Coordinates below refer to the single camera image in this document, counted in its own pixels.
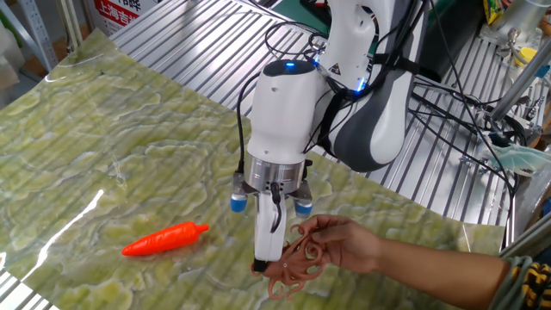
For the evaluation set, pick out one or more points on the red and white sign box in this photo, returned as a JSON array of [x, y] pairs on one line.
[[116, 15]]

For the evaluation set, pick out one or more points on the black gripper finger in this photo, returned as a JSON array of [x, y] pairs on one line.
[[259, 265]]

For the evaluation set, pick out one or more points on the grey perforated shelf post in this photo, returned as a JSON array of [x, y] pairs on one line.
[[39, 34]]

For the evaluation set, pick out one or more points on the brown rubber octopus toy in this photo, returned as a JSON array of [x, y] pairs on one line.
[[292, 269]]

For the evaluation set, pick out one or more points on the teal translucent plastic piece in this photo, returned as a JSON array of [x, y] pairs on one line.
[[516, 159]]

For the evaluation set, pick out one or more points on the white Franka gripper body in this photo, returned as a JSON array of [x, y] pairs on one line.
[[263, 232]]

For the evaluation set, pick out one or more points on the person's bare hand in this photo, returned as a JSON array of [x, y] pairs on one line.
[[348, 245]]

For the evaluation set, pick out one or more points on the orange plastic carrot toy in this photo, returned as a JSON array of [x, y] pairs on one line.
[[163, 239]]

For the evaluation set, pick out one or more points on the green marble pattern mat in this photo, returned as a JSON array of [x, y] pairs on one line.
[[129, 150]]

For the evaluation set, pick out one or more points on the person's bare forearm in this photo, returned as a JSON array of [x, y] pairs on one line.
[[439, 271]]

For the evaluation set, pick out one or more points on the slanted aluminium profile bar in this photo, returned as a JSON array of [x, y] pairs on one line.
[[521, 82]]

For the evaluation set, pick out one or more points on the small yellow object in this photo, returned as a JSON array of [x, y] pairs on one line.
[[526, 55]]

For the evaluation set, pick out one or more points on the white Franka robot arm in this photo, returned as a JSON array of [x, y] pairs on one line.
[[284, 112]]

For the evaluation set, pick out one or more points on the metal wrist bracket blue caps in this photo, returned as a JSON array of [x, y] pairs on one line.
[[303, 194]]

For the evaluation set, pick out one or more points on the yellow green snack bag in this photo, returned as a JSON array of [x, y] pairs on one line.
[[493, 9]]

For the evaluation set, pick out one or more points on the green and yellow sleeve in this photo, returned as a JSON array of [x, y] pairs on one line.
[[523, 284]]

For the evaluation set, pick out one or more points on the dark green table mat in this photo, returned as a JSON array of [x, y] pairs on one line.
[[301, 13]]

